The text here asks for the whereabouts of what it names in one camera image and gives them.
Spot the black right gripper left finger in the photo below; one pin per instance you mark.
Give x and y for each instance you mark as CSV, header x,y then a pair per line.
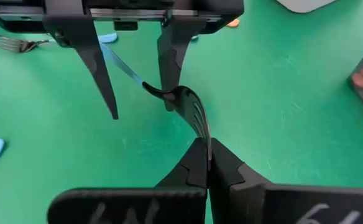
x,y
131,205

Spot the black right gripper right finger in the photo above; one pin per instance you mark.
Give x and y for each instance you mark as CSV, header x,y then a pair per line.
x,y
262,205

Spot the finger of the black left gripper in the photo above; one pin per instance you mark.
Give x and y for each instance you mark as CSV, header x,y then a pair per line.
x,y
172,56
91,59

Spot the white translucent plastic bin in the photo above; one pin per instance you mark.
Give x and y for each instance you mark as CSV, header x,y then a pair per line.
x,y
306,4

